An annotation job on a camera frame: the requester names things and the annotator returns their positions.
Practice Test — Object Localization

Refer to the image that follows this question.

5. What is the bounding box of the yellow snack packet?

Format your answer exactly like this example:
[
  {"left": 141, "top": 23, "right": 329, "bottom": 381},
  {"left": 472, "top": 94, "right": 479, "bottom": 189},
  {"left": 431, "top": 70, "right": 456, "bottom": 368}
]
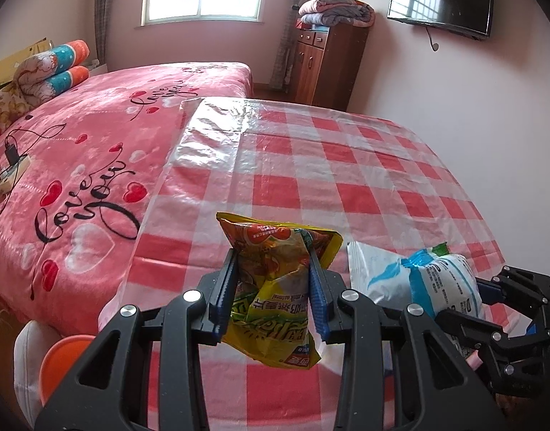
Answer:
[{"left": 216, "top": 212, "right": 343, "bottom": 371}]

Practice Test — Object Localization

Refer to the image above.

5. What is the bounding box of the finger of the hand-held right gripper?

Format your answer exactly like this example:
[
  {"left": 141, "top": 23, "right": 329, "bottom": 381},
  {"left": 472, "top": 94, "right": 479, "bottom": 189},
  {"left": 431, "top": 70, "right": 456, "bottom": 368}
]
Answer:
[
  {"left": 434, "top": 307, "right": 550, "bottom": 398},
  {"left": 475, "top": 267, "right": 550, "bottom": 324}
]

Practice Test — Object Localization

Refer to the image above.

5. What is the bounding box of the pink printed bed blanket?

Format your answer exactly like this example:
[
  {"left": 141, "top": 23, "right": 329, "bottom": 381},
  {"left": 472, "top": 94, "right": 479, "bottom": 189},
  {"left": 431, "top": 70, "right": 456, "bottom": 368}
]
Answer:
[{"left": 0, "top": 60, "right": 253, "bottom": 337}]

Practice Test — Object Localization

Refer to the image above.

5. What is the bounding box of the bear print pillow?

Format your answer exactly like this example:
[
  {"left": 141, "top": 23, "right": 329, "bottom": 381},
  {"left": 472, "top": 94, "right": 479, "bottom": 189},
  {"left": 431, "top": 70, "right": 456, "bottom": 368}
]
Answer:
[{"left": 0, "top": 85, "right": 35, "bottom": 133}]

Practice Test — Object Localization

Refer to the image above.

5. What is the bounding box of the rolled quilt with orange end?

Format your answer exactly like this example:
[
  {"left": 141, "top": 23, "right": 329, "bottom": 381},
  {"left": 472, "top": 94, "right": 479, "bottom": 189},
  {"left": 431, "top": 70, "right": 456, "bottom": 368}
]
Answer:
[
  {"left": 30, "top": 40, "right": 92, "bottom": 73},
  {"left": 13, "top": 65, "right": 92, "bottom": 105}
]

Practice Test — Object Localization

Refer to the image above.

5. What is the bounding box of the folded pink grey blanket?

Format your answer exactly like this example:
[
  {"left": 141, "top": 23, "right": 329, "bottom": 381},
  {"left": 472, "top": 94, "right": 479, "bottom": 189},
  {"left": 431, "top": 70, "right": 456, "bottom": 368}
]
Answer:
[{"left": 297, "top": 0, "right": 376, "bottom": 28}]

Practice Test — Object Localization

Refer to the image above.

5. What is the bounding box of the pink white checkered tablecloth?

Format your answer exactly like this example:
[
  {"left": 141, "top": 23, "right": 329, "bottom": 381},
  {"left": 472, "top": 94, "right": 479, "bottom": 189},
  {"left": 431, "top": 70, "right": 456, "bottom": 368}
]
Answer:
[{"left": 97, "top": 96, "right": 533, "bottom": 431}]

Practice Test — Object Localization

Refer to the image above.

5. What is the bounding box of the brown wooden cabinet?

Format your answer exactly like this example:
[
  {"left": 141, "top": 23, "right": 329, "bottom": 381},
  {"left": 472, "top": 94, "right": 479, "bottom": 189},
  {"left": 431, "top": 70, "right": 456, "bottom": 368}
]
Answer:
[{"left": 290, "top": 22, "right": 370, "bottom": 112}]

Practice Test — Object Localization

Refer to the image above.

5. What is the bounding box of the white blue plastic packet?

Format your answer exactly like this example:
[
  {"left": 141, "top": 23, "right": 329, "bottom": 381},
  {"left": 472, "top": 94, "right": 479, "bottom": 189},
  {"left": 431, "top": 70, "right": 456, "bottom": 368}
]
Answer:
[{"left": 347, "top": 240, "right": 484, "bottom": 321}]

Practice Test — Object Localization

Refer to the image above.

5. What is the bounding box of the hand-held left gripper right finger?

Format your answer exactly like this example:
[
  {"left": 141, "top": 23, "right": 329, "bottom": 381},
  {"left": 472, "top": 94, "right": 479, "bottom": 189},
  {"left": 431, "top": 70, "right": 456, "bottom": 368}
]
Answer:
[{"left": 307, "top": 251, "right": 504, "bottom": 431}]

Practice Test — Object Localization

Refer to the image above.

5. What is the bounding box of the orange plastic basin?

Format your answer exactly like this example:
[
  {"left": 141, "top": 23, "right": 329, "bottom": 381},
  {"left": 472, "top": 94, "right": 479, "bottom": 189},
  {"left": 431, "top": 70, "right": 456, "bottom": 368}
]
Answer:
[{"left": 39, "top": 334, "right": 100, "bottom": 409}]

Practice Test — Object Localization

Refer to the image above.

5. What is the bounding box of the black power cable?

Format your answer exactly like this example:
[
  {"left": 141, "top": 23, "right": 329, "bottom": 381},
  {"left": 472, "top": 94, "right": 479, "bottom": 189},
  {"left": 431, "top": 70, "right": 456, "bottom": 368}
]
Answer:
[{"left": 0, "top": 123, "right": 62, "bottom": 230}]

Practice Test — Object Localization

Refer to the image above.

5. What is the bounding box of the white power strip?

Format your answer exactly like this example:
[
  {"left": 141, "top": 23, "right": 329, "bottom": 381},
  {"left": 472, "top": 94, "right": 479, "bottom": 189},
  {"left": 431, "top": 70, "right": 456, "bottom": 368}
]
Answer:
[{"left": 0, "top": 153, "right": 33, "bottom": 194}]

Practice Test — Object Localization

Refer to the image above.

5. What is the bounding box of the grey patterned curtain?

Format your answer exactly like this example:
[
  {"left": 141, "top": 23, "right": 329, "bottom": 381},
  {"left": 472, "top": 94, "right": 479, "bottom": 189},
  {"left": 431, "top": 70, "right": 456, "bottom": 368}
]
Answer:
[
  {"left": 94, "top": 0, "right": 115, "bottom": 69},
  {"left": 271, "top": 0, "right": 316, "bottom": 93}
]

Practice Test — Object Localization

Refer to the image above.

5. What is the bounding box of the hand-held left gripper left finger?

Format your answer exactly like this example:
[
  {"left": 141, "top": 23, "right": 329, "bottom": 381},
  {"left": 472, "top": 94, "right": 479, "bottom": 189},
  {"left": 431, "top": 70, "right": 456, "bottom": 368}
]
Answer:
[{"left": 34, "top": 249, "right": 240, "bottom": 431}]

